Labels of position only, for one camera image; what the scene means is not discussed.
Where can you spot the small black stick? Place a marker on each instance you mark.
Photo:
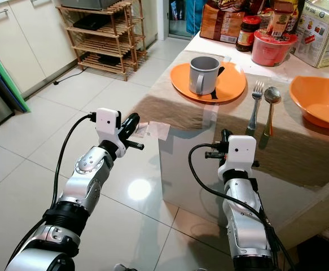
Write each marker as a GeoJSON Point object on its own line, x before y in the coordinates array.
{"type": "Point", "coordinates": [221, 71]}
{"type": "Point", "coordinates": [213, 94]}

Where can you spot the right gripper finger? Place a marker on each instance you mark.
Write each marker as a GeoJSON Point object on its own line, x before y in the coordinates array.
{"type": "Point", "coordinates": [213, 154]}
{"type": "Point", "coordinates": [226, 136]}

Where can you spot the green cutting board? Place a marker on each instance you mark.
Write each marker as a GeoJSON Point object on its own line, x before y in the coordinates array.
{"type": "Point", "coordinates": [20, 100]}

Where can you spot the grey metal appliance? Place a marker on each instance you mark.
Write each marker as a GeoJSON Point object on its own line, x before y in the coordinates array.
{"type": "Point", "coordinates": [91, 3]}

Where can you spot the white kitchen cabinet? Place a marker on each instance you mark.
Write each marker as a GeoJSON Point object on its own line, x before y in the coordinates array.
{"type": "Point", "coordinates": [29, 34]}

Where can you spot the red plastic bowl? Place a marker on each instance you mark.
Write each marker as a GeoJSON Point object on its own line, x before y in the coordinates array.
{"type": "Point", "coordinates": [271, 51]}

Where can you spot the orange bowl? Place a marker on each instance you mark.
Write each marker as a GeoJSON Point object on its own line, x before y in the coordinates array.
{"type": "Point", "coordinates": [319, 101]}

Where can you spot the person in blue clothes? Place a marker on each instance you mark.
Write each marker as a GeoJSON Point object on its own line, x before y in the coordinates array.
{"type": "Point", "coordinates": [195, 17]}

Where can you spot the red-lidded sauce jar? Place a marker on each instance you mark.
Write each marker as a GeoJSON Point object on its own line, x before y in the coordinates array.
{"type": "Point", "coordinates": [248, 35]}

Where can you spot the brown tablecloth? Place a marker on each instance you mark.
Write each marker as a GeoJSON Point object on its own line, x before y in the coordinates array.
{"type": "Point", "coordinates": [187, 116]}

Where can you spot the black tray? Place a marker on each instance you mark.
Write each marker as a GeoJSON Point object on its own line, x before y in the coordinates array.
{"type": "Point", "coordinates": [91, 22]}

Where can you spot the orange plate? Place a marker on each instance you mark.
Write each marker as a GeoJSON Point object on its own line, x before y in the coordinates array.
{"type": "Point", "coordinates": [232, 84]}

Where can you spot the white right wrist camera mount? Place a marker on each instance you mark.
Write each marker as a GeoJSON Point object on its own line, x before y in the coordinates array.
{"type": "Point", "coordinates": [240, 153]}

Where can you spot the white printed carton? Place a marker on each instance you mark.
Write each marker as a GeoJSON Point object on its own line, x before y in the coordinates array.
{"type": "Point", "coordinates": [322, 34]}

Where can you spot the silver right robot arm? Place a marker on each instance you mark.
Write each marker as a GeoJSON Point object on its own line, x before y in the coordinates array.
{"type": "Point", "coordinates": [246, 220]}

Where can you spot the small white paper tag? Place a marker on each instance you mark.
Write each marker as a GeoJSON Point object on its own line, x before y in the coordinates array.
{"type": "Point", "coordinates": [158, 131]}

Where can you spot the metal fork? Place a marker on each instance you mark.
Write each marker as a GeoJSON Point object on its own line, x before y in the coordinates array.
{"type": "Point", "coordinates": [254, 110]}

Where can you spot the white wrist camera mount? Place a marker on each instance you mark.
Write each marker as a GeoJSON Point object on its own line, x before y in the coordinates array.
{"type": "Point", "coordinates": [240, 153]}
{"type": "Point", "coordinates": [108, 123]}

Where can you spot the metal spoon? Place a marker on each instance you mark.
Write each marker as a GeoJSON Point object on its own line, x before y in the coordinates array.
{"type": "Point", "coordinates": [272, 95]}

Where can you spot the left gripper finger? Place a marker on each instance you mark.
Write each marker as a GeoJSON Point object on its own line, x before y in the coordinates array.
{"type": "Point", "coordinates": [136, 145]}
{"type": "Point", "coordinates": [133, 121]}

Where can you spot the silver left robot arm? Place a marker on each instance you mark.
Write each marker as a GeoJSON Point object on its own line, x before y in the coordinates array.
{"type": "Point", "coordinates": [88, 180]}

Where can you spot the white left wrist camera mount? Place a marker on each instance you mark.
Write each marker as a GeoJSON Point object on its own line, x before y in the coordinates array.
{"type": "Point", "coordinates": [108, 123]}

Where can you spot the wooden slatted rack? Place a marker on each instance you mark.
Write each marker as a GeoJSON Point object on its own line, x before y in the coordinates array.
{"type": "Point", "coordinates": [119, 48]}

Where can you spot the brown-capped sauce bottle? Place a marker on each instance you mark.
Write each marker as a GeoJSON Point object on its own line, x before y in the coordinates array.
{"type": "Point", "coordinates": [281, 18]}

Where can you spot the brown snack bag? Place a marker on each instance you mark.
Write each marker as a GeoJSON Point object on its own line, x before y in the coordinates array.
{"type": "Point", "coordinates": [219, 23]}

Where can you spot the grey mug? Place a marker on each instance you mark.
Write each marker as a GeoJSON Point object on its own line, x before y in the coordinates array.
{"type": "Point", "coordinates": [204, 74]}

